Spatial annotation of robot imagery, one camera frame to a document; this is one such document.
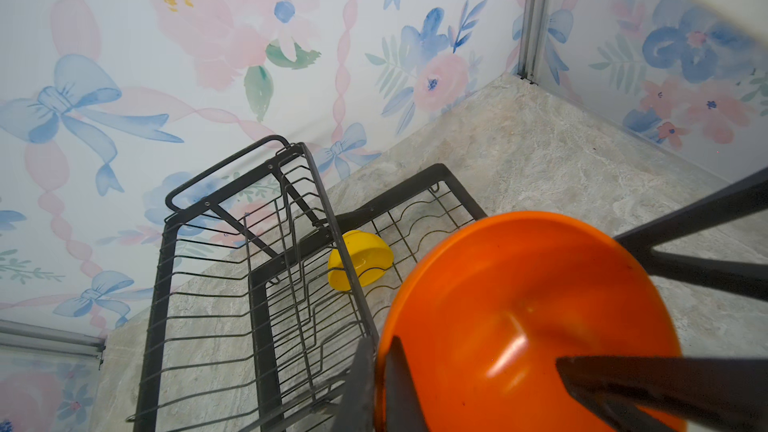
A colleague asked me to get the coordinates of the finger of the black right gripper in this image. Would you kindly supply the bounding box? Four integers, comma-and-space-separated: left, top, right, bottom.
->
615, 169, 767, 302

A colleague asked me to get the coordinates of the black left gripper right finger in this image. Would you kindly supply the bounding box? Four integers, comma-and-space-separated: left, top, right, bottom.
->
556, 356, 767, 431

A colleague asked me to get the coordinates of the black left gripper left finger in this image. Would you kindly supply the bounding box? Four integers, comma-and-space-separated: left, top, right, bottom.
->
331, 337, 429, 431

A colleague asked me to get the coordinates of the orange plastic bowl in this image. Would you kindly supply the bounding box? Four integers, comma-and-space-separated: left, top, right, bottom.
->
377, 212, 681, 431

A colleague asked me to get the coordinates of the yellow plastic bowl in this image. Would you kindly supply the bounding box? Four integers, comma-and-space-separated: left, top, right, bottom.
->
327, 230, 394, 292

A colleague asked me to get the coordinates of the black wire dish rack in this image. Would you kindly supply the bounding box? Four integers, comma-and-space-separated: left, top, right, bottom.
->
130, 135, 484, 431

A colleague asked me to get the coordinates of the aluminium right corner post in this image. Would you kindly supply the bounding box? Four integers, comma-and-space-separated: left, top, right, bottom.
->
517, 0, 548, 85

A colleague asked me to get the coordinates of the aluminium corner post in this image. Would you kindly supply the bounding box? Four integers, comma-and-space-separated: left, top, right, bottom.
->
517, 0, 548, 85
1, 320, 105, 359

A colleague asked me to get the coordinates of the aluminium left corner post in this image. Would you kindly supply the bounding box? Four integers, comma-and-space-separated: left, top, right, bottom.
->
1, 320, 105, 359

